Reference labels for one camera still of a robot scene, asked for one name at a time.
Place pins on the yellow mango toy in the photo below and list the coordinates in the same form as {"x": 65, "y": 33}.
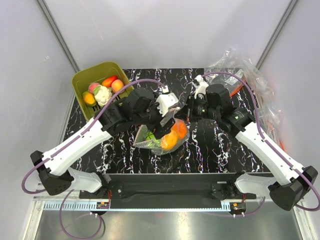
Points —
{"x": 89, "y": 99}

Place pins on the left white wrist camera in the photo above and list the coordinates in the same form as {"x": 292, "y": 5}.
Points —
{"x": 166, "y": 101}

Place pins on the orange fruit toy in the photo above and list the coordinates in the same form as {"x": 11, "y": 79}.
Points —
{"x": 181, "y": 129}

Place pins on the red tomato toy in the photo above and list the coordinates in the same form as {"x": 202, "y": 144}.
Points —
{"x": 108, "y": 81}

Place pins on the green striped watermelon toy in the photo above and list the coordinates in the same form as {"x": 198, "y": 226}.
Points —
{"x": 150, "y": 136}

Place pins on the white cauliflower toy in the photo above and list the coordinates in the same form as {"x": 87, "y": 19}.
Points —
{"x": 102, "y": 95}

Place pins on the pink peach upper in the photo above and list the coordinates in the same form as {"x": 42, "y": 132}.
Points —
{"x": 117, "y": 86}

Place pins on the pink peach lower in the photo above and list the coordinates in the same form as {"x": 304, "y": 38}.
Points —
{"x": 92, "y": 86}

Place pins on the olive green plastic bin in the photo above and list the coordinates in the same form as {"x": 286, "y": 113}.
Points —
{"x": 95, "y": 74}

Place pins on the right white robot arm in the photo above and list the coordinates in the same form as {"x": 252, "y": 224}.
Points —
{"x": 290, "y": 180}

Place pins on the pink peach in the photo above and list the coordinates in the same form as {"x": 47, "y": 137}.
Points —
{"x": 92, "y": 86}
{"x": 117, "y": 86}

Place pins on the black marble pattern mat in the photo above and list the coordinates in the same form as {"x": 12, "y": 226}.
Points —
{"x": 208, "y": 149}

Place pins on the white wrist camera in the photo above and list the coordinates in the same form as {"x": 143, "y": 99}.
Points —
{"x": 200, "y": 86}
{"x": 166, "y": 101}

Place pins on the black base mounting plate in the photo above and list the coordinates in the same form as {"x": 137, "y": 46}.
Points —
{"x": 219, "y": 186}

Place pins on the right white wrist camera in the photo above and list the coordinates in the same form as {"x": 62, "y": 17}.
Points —
{"x": 200, "y": 86}

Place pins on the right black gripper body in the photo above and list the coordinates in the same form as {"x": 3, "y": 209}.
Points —
{"x": 197, "y": 109}

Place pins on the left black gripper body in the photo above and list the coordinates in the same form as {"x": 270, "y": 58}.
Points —
{"x": 152, "y": 118}

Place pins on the clear zip top bag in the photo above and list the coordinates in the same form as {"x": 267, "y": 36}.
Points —
{"x": 155, "y": 145}

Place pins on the pile of clear bags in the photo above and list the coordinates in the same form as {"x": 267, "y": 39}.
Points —
{"x": 270, "y": 116}

